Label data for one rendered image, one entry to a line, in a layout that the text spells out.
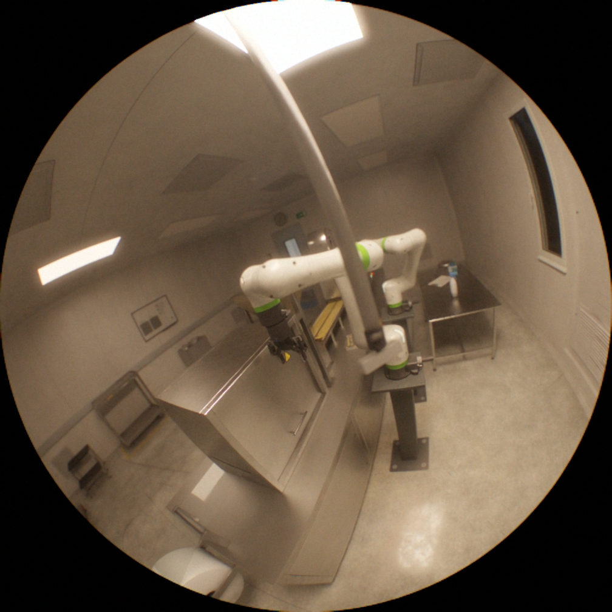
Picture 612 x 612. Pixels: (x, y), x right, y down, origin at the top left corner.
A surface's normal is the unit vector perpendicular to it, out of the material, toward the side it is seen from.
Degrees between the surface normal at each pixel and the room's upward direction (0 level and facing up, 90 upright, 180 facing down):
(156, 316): 90
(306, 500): 0
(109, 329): 90
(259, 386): 90
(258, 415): 90
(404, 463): 0
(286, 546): 0
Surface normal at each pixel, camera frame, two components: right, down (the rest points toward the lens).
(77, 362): 0.86, -0.19
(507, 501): -0.36, -0.89
